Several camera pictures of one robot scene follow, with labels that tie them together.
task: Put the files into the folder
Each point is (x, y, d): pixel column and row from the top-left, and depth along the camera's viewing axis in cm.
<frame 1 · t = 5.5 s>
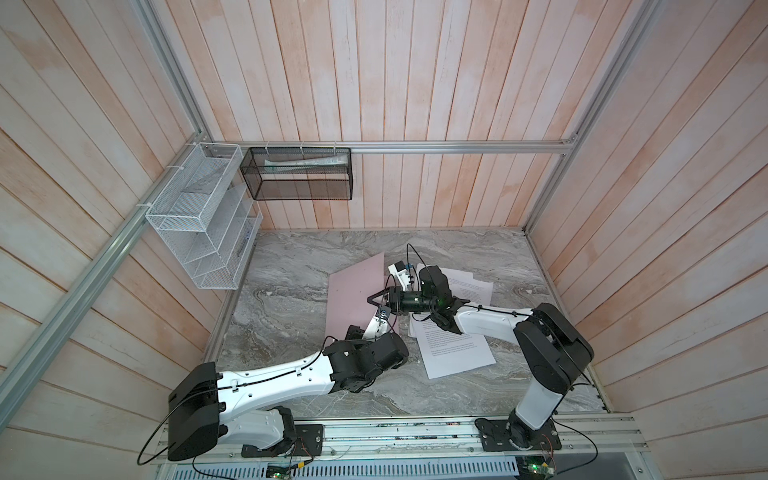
left hand: (373, 341, 78), fingers open
right hand: (370, 303, 81), fingers open
pink file folder: (348, 291, 100), point 4 cm above the table
front printed paper sheet: (446, 353, 90), on the table
back printed paper sheet: (459, 281, 108), on the table

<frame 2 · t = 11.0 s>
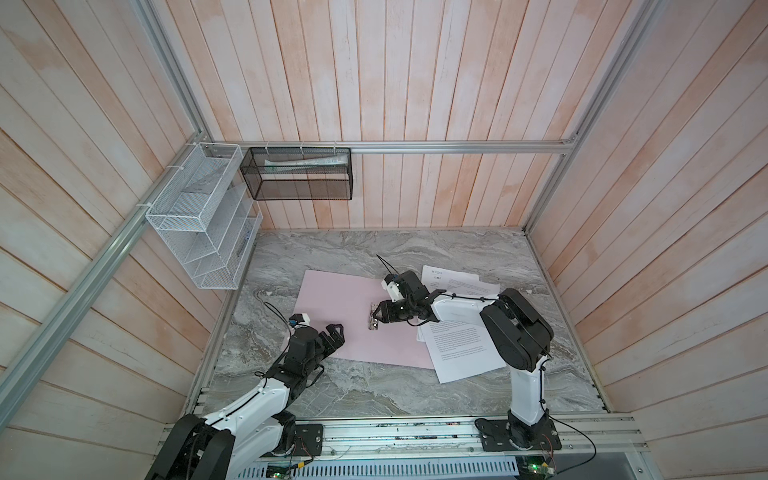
left hand: (335, 338, 88), fingers open
right hand: (378, 314, 95), fingers open
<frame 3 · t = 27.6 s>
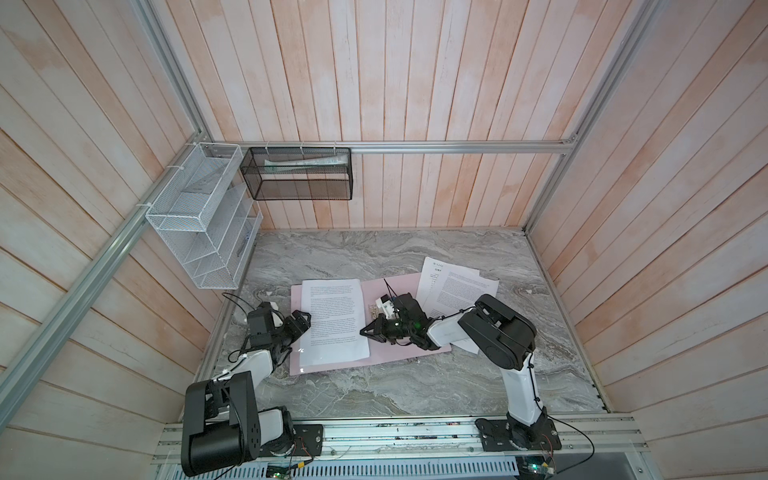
left hand: (304, 325, 91), fingers open
right hand: (359, 333, 90), fingers closed
front printed paper sheet: (337, 316, 97), on the table
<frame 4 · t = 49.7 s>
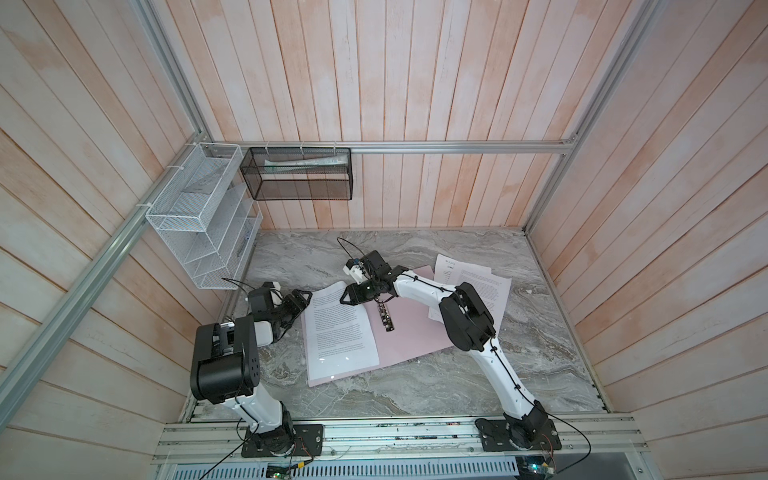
left hand: (308, 302, 96), fingers open
right hand: (344, 300, 98), fingers open
pink file folder: (417, 331, 94), on the table
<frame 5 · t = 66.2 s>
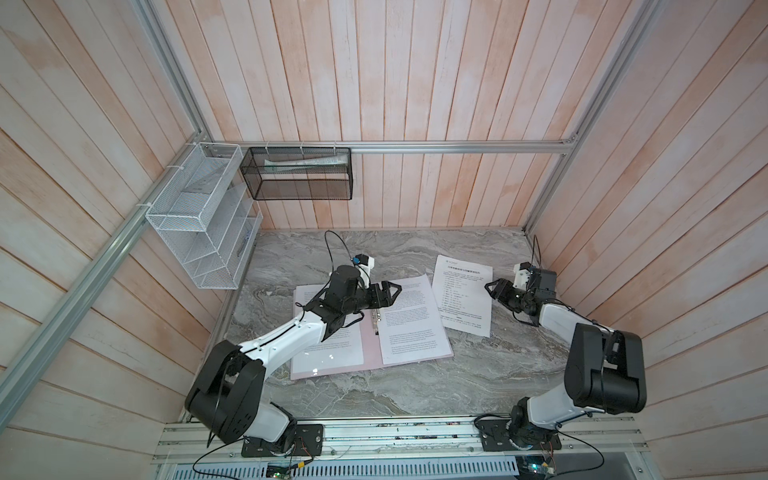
left hand: (393, 294, 82), fingers open
right hand: (492, 287, 95), fingers open
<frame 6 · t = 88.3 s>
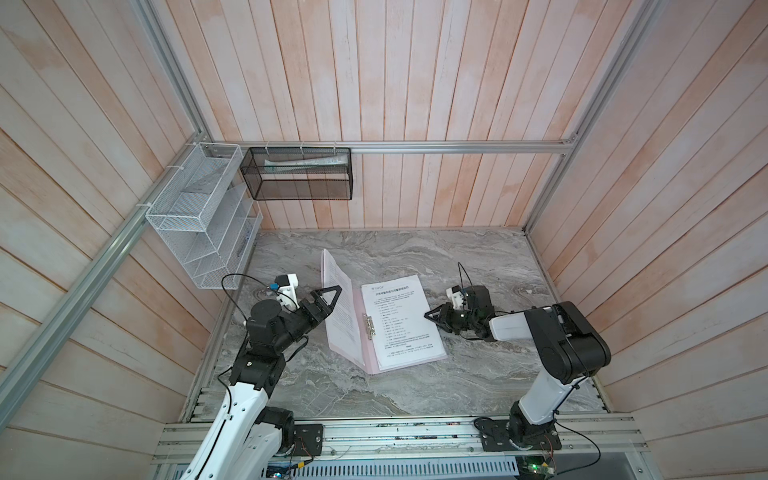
left hand: (337, 301, 72), fingers open
right hand: (427, 316, 95), fingers open
pink file folder: (369, 355, 89), on the table
back printed paper sheet: (406, 331, 94), on the table
